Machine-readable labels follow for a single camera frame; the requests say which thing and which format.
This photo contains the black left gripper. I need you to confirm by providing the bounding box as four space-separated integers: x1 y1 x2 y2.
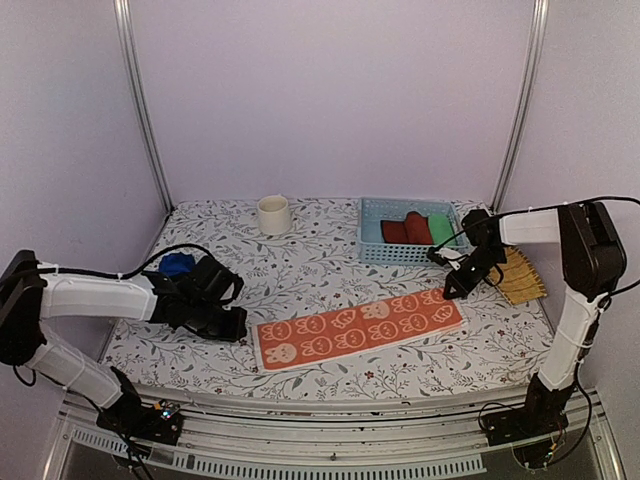
188 299 248 343

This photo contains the yellow bamboo tray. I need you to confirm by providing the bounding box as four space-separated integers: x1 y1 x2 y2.
489 246 547 305

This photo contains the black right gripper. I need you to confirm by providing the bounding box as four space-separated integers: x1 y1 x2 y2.
444 246 507 299

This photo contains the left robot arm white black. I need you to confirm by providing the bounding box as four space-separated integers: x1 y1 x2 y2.
1 250 247 434

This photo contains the right aluminium frame post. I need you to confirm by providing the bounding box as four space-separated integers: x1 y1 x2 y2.
490 0 549 211

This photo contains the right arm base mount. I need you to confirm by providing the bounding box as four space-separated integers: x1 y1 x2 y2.
478 397 568 446

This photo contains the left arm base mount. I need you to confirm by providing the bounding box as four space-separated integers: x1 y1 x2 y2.
96 395 184 446

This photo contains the green rolled towel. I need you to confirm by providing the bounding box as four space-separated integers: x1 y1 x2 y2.
427 214 458 247

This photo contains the blue towel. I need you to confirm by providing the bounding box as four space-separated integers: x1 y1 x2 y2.
157 252 196 277

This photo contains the left aluminium frame post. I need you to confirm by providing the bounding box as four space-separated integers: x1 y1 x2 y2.
113 0 174 215

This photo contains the light blue plastic basket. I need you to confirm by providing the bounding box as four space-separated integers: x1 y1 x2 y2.
357 197 461 266

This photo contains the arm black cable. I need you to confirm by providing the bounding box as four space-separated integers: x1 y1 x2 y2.
434 195 640 311
34 242 221 282

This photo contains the aluminium frame post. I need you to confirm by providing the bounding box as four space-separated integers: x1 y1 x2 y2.
490 0 549 211
113 0 174 215

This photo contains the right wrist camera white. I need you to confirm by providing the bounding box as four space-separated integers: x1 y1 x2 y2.
427 246 469 270

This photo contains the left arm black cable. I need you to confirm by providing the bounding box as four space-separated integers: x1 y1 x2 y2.
34 242 221 282

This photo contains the front aluminium rail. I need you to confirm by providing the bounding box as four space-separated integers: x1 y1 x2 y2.
43 386 630 479

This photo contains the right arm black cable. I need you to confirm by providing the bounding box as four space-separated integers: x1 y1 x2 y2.
434 195 640 311

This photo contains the dark red rolled towel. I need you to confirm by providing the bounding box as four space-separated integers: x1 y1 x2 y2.
380 220 409 245

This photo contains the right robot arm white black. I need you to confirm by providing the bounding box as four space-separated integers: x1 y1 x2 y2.
443 196 627 436

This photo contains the cream ceramic cup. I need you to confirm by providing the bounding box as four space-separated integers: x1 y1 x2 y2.
257 195 292 235

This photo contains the orange bunny pattern towel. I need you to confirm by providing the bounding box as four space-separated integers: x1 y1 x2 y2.
251 289 466 373

